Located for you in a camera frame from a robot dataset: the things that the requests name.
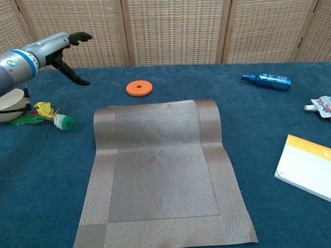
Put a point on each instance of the blue spray bottle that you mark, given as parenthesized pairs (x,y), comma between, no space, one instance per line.
(271,82)

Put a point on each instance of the feather shuttlecock with green base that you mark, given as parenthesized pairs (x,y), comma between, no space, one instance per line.
(63,122)

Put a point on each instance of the blue carpet table cover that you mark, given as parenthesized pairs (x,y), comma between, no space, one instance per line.
(258,124)

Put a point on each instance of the woven folding screen wooden frame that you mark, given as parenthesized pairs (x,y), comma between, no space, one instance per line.
(175,31)

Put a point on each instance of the orange disc with hole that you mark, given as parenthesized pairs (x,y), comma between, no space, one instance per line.
(144,90)

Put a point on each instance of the beige round bowl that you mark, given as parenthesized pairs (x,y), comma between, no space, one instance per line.
(11,106)

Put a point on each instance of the white squeeze pouch with spout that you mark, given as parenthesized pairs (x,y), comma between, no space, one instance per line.
(323,107)

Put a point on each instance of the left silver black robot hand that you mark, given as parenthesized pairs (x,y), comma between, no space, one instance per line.
(50,46)

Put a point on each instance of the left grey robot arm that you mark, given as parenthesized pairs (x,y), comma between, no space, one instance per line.
(14,68)

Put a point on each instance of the grey-brown woven placemat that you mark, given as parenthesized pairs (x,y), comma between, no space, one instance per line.
(160,180)

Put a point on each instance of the yellow and white booklet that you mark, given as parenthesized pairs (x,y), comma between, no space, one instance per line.
(305,168)

